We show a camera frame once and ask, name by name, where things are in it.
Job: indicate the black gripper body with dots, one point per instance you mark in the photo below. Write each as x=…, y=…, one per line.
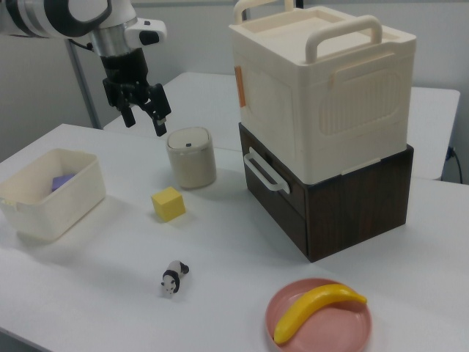
x=124, y=69

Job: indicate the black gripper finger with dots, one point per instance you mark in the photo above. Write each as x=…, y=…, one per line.
x=126, y=110
x=159, y=106

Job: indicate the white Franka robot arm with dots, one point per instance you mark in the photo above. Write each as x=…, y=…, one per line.
x=36, y=14

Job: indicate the white open plastic bin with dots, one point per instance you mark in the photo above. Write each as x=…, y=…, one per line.
x=55, y=216

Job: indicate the grey metal pole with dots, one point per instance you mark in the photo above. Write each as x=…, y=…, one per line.
x=86, y=95

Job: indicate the beige lidded canister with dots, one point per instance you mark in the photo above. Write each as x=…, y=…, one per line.
x=192, y=165

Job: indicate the purple block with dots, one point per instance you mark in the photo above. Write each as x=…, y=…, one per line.
x=60, y=182

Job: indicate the yellow cube block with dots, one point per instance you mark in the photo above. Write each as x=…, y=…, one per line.
x=168, y=205

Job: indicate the panda toy figure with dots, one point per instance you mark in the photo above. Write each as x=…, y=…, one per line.
x=172, y=276

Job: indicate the dark brown wooden cabinet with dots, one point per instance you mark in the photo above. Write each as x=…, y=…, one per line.
x=359, y=209

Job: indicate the yellow toy banana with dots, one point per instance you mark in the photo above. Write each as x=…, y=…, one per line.
x=311, y=308

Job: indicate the pink plate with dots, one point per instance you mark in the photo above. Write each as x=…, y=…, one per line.
x=337, y=322

